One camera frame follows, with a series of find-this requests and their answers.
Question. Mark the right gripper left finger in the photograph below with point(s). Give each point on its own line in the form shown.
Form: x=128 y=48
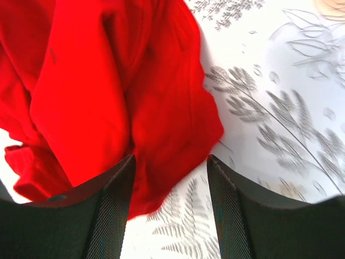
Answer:
x=88 y=221

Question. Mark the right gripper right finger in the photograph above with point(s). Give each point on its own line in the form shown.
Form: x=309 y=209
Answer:
x=255 y=222

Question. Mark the red t shirt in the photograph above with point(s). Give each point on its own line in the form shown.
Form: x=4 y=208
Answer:
x=85 y=83

